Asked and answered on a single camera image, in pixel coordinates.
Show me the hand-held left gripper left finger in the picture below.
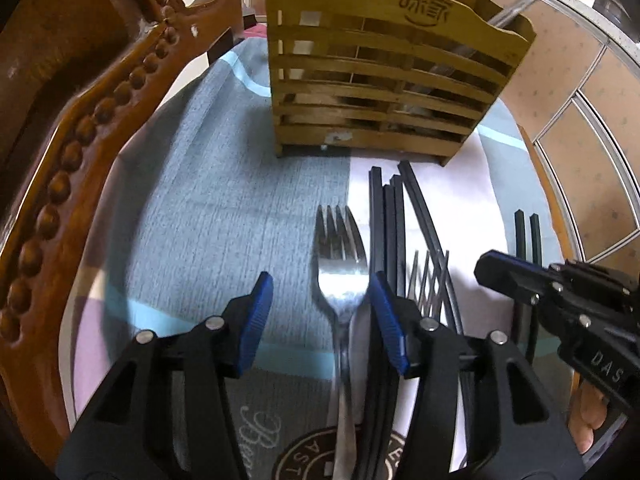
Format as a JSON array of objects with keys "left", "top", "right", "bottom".
[{"left": 55, "top": 271, "right": 274, "bottom": 480}]

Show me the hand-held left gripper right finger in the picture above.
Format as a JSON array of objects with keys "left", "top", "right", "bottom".
[{"left": 367, "top": 271, "right": 586, "bottom": 480}]

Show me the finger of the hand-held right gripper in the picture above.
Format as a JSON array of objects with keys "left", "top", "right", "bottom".
[{"left": 473, "top": 249, "right": 566, "bottom": 311}]

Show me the black chopstick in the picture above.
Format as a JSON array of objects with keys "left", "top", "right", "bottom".
[
  {"left": 372, "top": 175, "right": 407, "bottom": 480},
  {"left": 397, "top": 161, "right": 476, "bottom": 466},
  {"left": 352, "top": 166, "right": 386, "bottom": 480},
  {"left": 512, "top": 210, "right": 527, "bottom": 356},
  {"left": 526, "top": 213, "right": 544, "bottom": 362},
  {"left": 365, "top": 185, "right": 397, "bottom": 480}
]

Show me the silver metal fork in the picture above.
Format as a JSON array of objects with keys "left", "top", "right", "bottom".
[
  {"left": 406, "top": 249, "right": 453, "bottom": 323},
  {"left": 315, "top": 204, "right": 368, "bottom": 480}
]

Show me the bamboo slatted utensil holder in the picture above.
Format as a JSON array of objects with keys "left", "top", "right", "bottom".
[{"left": 264, "top": 0, "right": 537, "bottom": 167}]

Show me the person's right hand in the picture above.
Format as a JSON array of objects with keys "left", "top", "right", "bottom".
[{"left": 569, "top": 384, "right": 614, "bottom": 468}]

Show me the grey patchwork table cloth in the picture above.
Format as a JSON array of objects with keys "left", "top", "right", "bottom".
[{"left": 70, "top": 35, "right": 571, "bottom": 480}]

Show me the beige panelled sliding door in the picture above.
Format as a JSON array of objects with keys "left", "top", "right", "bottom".
[{"left": 480, "top": 0, "right": 640, "bottom": 281}]

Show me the carved wooden chair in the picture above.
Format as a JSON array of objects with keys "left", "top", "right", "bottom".
[{"left": 0, "top": 0, "right": 261, "bottom": 466}]

